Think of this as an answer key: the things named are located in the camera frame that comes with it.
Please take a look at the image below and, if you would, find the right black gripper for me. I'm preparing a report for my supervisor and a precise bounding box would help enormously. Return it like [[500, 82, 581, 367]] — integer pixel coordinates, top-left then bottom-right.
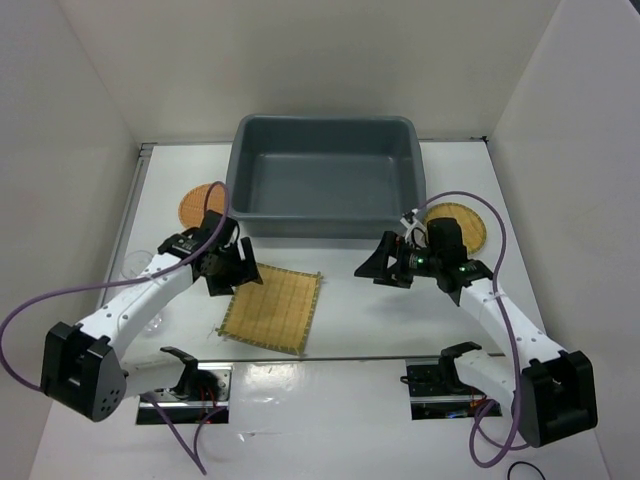
[[354, 230, 442, 288]]

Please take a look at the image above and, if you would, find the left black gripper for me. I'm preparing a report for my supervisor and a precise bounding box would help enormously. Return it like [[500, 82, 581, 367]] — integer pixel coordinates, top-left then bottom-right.
[[205, 236, 263, 296]]

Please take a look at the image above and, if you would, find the square bamboo mat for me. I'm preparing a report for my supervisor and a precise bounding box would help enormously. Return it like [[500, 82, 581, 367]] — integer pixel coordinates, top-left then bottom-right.
[[217, 264, 323, 356]]

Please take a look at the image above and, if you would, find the orange round woven basket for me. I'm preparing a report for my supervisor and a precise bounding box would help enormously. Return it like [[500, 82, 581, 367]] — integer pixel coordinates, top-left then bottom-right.
[[178, 183, 229, 233]]

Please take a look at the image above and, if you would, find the green-rimmed round bamboo tray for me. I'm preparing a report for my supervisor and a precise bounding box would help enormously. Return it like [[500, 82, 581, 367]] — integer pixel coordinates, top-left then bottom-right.
[[423, 202, 488, 255]]

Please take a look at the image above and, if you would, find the clear plastic cup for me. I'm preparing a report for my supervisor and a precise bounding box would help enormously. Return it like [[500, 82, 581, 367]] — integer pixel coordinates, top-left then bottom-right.
[[120, 250, 153, 280], [143, 310, 165, 336]]

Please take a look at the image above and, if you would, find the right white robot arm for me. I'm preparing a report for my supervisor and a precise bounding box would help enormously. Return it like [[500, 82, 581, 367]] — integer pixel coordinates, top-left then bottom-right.
[[354, 217, 598, 448]]

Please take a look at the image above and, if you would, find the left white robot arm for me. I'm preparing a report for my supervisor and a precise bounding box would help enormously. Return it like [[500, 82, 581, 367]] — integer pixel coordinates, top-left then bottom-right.
[[40, 211, 262, 422]]

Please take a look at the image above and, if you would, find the grey plastic bin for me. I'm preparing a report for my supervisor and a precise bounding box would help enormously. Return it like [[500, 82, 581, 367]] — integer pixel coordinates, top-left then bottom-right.
[[226, 114, 427, 239]]

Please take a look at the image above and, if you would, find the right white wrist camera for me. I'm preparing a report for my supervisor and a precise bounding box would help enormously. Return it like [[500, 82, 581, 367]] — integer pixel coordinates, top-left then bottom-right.
[[400, 209, 427, 248]]

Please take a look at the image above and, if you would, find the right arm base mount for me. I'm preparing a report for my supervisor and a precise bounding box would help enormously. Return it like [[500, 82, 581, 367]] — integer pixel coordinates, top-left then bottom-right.
[[400, 342, 489, 421]]

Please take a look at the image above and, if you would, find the black cable loop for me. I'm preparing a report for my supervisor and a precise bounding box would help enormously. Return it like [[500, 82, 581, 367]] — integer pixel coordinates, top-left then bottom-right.
[[507, 461, 545, 480]]

